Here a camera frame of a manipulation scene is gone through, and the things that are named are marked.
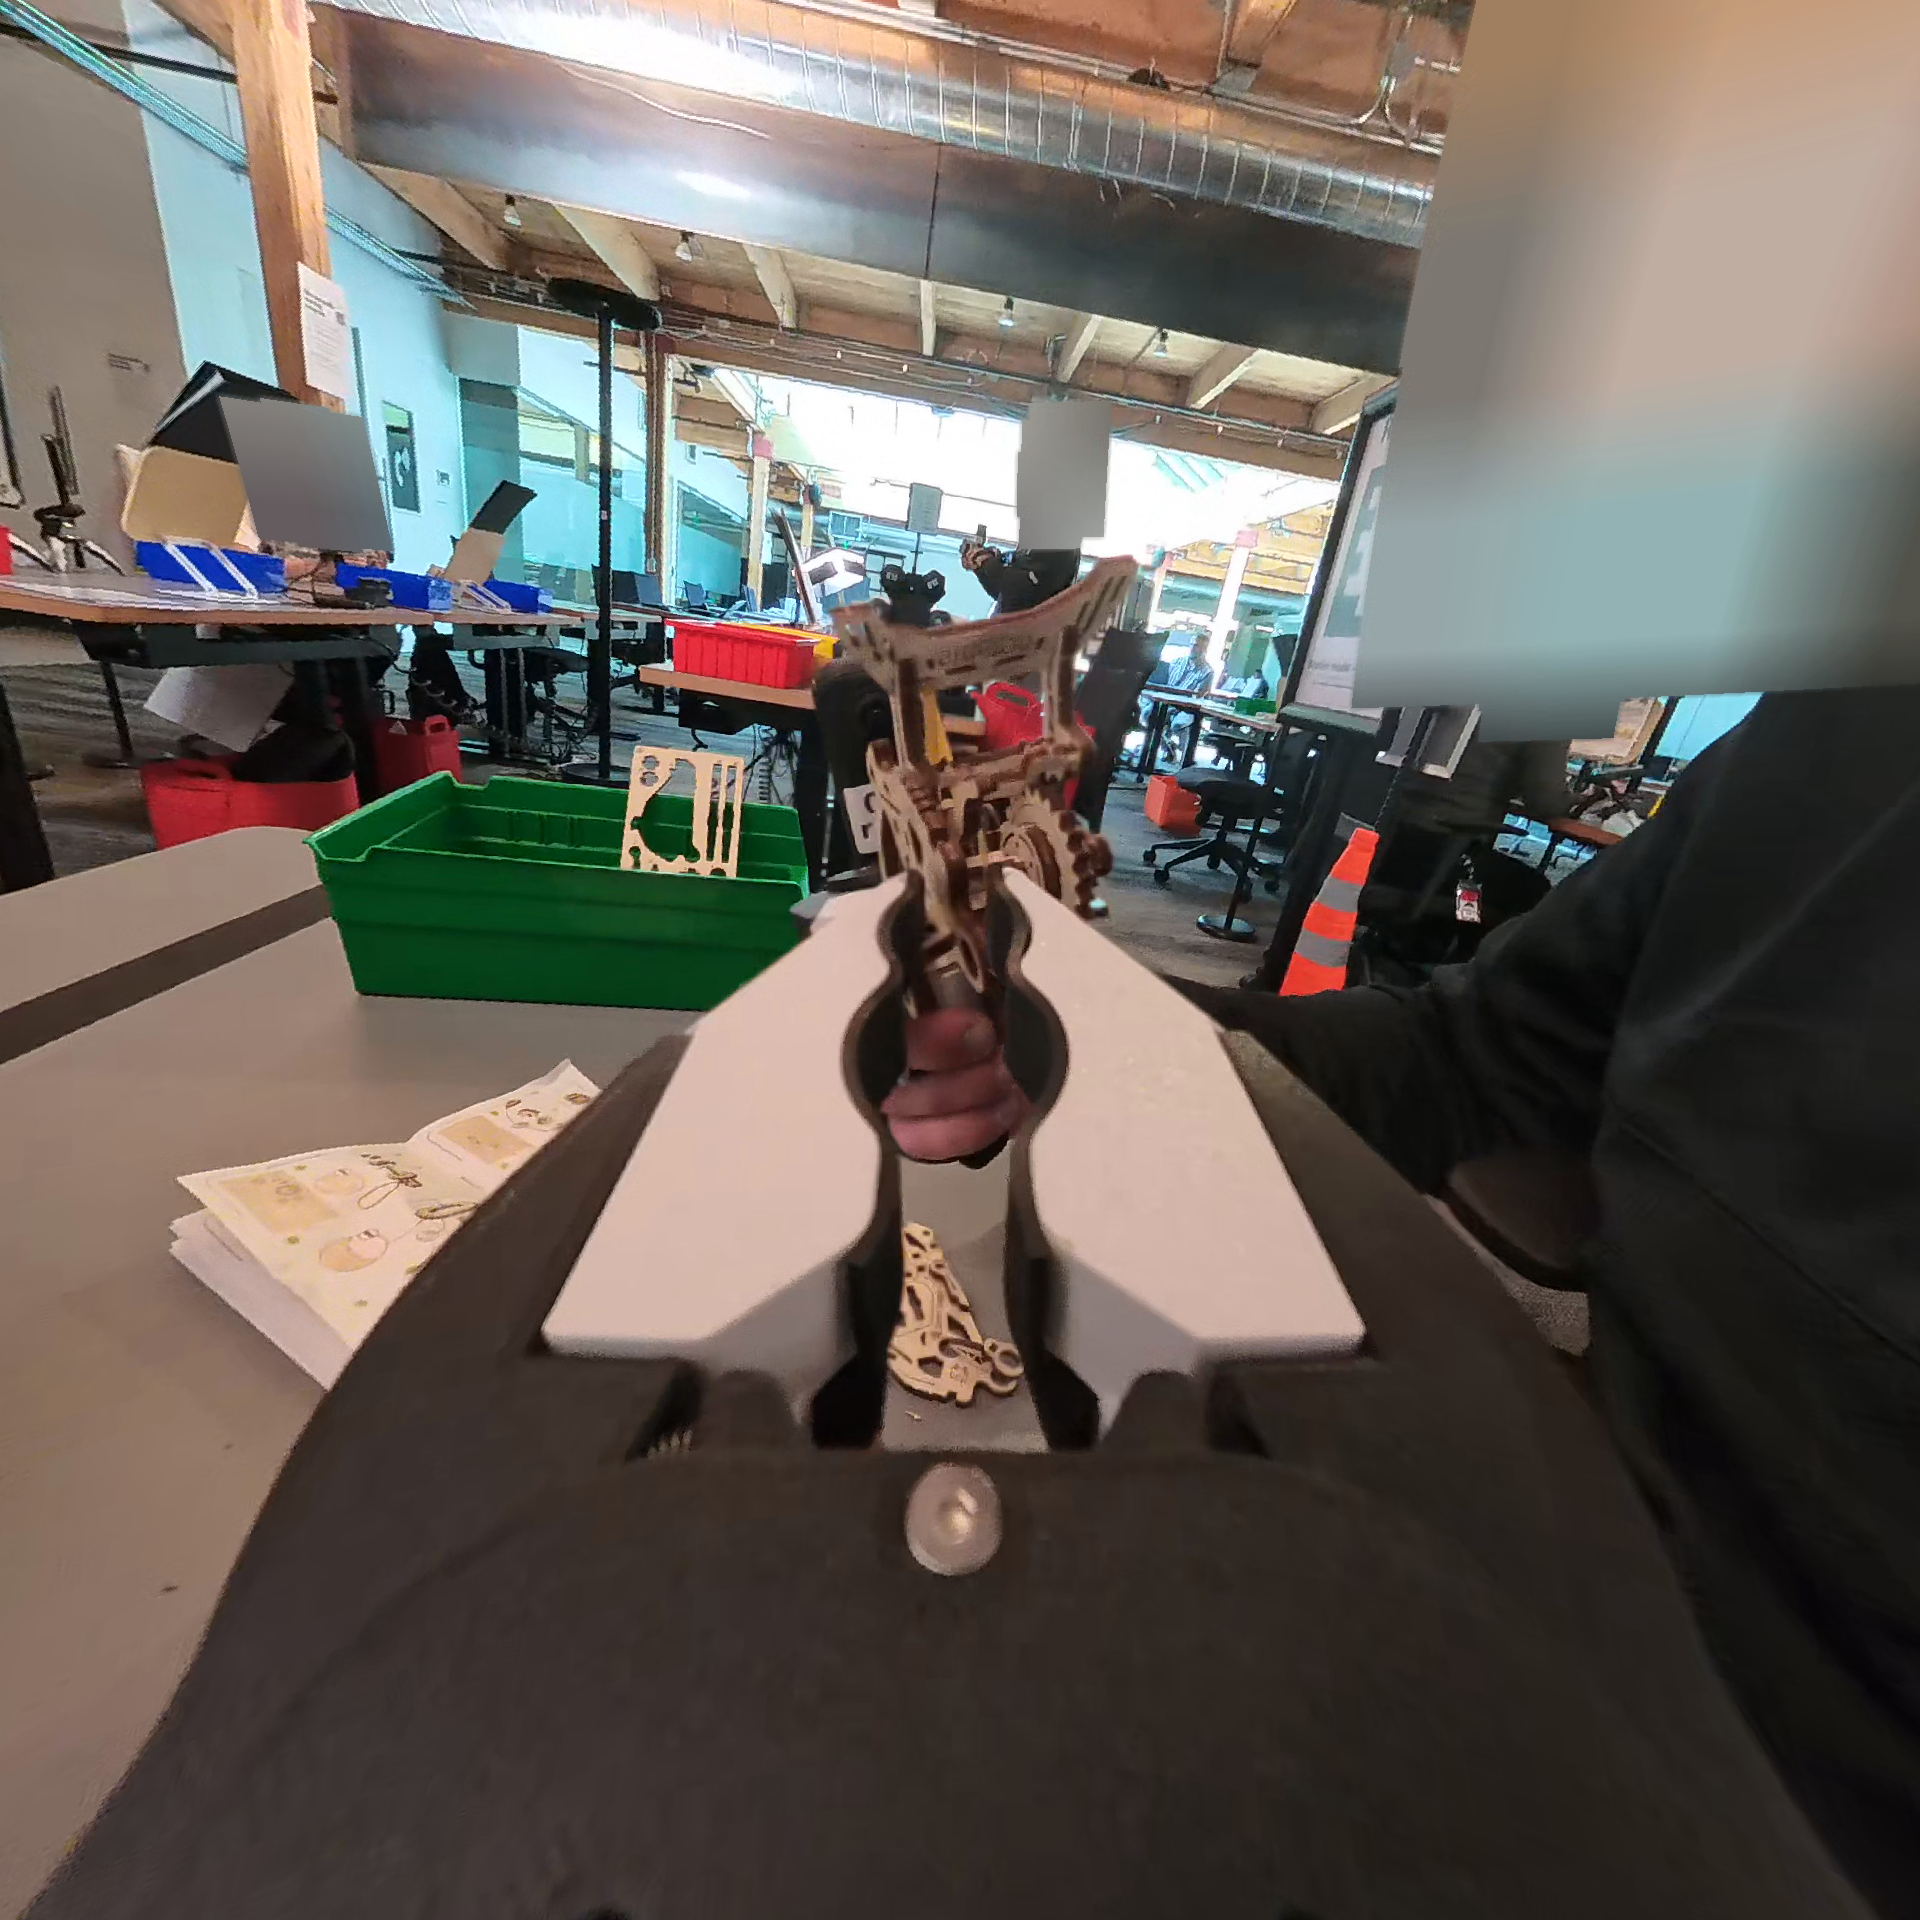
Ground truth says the person's body in black clothing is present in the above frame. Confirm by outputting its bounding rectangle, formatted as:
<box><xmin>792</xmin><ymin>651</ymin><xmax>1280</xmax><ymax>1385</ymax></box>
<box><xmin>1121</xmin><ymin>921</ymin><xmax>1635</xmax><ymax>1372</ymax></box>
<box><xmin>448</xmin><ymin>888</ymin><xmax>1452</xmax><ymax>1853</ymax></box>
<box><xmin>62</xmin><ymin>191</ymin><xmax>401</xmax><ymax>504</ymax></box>
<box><xmin>1439</xmin><ymin>690</ymin><xmax>1920</xmax><ymax>1920</ymax></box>

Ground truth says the ornate flat wooden part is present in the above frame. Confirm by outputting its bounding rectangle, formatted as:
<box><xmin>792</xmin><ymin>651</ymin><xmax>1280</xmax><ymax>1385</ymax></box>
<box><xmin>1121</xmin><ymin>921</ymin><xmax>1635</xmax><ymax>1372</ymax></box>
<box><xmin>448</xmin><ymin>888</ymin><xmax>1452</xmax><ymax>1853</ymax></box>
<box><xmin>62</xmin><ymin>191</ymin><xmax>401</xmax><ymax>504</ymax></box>
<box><xmin>883</xmin><ymin>1220</ymin><xmax>1027</xmax><ymax>1409</ymax></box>

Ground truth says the wooden buggy model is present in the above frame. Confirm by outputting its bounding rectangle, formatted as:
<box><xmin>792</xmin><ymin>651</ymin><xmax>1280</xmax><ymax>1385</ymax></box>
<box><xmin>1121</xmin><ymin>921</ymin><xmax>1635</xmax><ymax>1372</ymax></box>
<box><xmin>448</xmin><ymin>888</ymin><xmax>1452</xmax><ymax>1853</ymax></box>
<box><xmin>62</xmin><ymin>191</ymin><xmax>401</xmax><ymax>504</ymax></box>
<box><xmin>829</xmin><ymin>555</ymin><xmax>1142</xmax><ymax>1039</ymax></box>

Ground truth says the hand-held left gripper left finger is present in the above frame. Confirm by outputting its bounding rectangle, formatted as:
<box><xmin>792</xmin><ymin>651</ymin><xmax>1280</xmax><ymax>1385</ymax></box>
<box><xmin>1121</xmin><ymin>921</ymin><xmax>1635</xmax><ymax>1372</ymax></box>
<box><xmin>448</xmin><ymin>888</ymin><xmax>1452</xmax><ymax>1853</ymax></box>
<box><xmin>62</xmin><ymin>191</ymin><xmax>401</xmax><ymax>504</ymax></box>
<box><xmin>540</xmin><ymin>874</ymin><xmax>920</xmax><ymax>1449</ymax></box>

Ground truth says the black framed monitor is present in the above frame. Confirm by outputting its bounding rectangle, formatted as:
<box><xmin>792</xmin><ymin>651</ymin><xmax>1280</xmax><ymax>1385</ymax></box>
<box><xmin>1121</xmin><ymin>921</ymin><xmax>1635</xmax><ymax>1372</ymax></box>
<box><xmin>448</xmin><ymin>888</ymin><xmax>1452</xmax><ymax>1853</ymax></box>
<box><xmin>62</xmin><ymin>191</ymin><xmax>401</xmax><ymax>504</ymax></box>
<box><xmin>1286</xmin><ymin>381</ymin><xmax>1377</xmax><ymax>725</ymax></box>

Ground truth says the red bin on desk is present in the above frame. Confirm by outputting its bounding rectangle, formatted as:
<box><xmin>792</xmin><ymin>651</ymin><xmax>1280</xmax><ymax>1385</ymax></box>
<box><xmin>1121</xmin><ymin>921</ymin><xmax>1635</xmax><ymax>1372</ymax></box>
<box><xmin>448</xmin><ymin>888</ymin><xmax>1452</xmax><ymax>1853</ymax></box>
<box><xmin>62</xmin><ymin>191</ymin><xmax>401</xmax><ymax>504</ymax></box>
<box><xmin>669</xmin><ymin>616</ymin><xmax>839</xmax><ymax>692</ymax></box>

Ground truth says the orange traffic cone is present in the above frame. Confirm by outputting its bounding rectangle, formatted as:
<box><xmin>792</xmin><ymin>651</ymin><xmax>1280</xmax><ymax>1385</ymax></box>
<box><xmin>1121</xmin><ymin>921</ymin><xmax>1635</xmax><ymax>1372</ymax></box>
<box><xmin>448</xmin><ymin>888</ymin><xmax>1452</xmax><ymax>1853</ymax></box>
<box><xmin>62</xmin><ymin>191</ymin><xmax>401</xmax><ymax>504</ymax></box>
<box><xmin>1278</xmin><ymin>826</ymin><xmax>1380</xmax><ymax>1000</ymax></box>

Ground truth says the plywood parts sheet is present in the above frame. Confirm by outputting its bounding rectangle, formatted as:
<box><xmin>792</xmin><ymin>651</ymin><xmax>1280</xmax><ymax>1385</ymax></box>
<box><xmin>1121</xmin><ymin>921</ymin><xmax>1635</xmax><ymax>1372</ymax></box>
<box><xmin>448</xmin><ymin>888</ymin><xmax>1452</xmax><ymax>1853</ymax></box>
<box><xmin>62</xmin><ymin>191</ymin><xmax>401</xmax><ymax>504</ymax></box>
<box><xmin>619</xmin><ymin>745</ymin><xmax>747</xmax><ymax>881</ymax></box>

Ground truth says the beige board stand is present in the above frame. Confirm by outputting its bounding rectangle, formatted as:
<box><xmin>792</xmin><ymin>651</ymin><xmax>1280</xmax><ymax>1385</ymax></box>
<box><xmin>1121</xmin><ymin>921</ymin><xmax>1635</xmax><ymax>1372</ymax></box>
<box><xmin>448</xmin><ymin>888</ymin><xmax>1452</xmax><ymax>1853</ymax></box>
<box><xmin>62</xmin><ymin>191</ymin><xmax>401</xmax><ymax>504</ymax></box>
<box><xmin>119</xmin><ymin>444</ymin><xmax>252</xmax><ymax>551</ymax></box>

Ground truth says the long desk with bins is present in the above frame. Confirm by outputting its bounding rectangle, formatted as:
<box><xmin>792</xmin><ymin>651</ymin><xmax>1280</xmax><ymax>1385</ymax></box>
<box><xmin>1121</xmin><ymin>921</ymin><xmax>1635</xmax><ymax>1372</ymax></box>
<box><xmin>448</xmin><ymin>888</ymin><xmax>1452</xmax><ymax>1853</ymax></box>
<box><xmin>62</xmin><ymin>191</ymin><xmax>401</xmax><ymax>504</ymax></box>
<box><xmin>0</xmin><ymin>573</ymin><xmax>590</xmax><ymax>770</ymax></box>

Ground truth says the open instruction booklet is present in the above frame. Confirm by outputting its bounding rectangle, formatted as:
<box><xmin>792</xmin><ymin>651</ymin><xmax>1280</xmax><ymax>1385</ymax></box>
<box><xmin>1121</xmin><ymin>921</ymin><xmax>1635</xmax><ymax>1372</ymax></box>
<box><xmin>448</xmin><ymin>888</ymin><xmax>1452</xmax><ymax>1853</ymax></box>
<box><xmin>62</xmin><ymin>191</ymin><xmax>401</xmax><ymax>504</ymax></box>
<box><xmin>168</xmin><ymin>1058</ymin><xmax>603</xmax><ymax>1392</ymax></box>

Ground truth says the green plastic bin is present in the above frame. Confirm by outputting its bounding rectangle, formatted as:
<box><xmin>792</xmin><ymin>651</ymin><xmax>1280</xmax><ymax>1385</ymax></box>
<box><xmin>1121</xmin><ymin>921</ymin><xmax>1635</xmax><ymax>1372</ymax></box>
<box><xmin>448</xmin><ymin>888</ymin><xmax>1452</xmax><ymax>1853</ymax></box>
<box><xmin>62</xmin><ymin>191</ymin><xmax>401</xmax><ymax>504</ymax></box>
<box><xmin>307</xmin><ymin>770</ymin><xmax>814</xmax><ymax>1010</ymax></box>

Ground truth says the black office chair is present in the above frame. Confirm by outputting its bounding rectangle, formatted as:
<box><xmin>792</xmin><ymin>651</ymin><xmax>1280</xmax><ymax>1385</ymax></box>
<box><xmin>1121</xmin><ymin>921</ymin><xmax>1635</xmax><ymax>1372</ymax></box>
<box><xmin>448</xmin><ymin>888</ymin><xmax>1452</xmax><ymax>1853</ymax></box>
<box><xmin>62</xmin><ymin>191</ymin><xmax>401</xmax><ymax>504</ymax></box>
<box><xmin>1144</xmin><ymin>704</ymin><xmax>1307</xmax><ymax>945</ymax></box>

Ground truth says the person's right hand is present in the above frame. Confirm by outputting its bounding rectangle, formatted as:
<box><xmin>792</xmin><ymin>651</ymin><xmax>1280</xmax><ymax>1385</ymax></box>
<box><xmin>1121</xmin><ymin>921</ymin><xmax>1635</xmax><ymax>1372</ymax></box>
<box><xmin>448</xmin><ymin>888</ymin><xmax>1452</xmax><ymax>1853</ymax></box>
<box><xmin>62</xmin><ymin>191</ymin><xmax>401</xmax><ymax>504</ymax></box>
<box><xmin>883</xmin><ymin>1005</ymin><xmax>1038</xmax><ymax>1168</ymax></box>

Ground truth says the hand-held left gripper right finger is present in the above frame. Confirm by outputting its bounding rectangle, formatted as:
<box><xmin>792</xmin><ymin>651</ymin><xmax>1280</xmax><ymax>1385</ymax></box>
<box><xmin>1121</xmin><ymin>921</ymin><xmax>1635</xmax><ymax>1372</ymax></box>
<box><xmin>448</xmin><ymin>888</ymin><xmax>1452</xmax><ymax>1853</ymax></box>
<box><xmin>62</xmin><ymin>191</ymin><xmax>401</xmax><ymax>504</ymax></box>
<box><xmin>1007</xmin><ymin>874</ymin><xmax>1368</xmax><ymax>1449</ymax></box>

